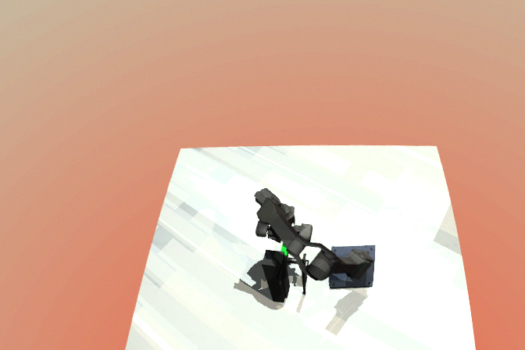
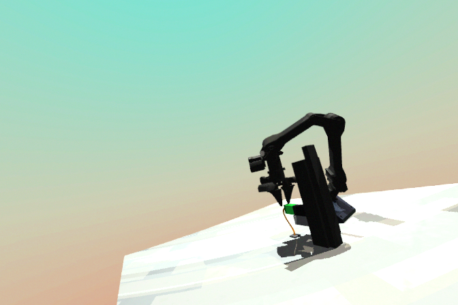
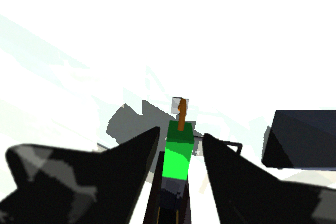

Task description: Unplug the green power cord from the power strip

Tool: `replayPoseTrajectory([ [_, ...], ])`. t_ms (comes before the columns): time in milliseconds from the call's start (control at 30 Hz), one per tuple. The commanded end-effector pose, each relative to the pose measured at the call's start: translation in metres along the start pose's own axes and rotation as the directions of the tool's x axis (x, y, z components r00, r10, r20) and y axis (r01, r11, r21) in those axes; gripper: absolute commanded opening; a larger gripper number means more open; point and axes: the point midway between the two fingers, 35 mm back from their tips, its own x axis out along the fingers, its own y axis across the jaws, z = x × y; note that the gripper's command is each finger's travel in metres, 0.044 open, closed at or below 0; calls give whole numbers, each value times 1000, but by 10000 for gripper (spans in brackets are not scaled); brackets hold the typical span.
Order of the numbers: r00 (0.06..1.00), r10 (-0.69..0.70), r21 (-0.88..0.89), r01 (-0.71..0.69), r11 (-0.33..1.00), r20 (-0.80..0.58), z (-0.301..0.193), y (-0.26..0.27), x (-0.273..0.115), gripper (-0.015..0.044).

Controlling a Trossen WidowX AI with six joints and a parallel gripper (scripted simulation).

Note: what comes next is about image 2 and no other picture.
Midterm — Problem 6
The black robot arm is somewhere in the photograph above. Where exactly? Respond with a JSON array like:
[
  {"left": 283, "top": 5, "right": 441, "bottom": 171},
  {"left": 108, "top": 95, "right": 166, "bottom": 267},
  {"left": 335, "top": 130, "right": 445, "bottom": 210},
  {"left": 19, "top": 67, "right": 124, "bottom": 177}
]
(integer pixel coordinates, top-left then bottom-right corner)
[{"left": 248, "top": 112, "right": 348, "bottom": 200}]

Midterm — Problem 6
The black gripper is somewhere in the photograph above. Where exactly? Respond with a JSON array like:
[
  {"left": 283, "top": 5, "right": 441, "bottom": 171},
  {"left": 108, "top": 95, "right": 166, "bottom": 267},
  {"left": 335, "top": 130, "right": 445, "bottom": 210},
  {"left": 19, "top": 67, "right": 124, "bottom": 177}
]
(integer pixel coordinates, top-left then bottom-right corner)
[{"left": 258, "top": 166, "right": 297, "bottom": 206}]

